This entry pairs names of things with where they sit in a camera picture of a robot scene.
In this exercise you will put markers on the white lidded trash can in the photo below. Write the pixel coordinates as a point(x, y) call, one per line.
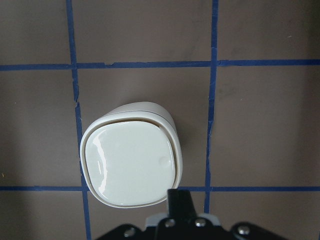
point(131, 156)

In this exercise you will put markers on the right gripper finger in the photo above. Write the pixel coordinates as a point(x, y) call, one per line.
point(180, 205)

